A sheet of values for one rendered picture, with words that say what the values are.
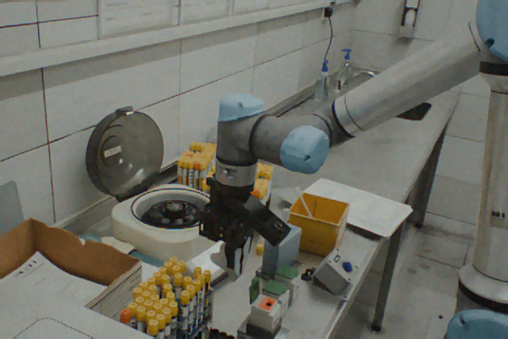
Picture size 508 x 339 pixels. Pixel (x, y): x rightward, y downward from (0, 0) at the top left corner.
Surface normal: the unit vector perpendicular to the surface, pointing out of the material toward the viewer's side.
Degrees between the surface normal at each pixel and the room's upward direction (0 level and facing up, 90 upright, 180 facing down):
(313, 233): 90
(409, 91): 103
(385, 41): 90
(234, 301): 0
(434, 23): 90
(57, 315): 0
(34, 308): 0
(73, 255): 89
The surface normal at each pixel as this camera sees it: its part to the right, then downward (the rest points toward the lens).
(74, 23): 0.89, 0.24
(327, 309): 0.08, -0.91
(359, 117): -0.37, 0.55
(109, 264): -0.39, 0.34
